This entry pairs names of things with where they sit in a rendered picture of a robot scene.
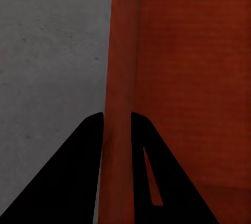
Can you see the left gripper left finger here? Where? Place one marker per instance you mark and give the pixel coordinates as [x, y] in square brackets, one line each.
[64, 191]

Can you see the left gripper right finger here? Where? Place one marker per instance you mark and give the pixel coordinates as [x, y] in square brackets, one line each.
[183, 204]

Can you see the storage box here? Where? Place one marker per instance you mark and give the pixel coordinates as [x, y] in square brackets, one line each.
[186, 66]

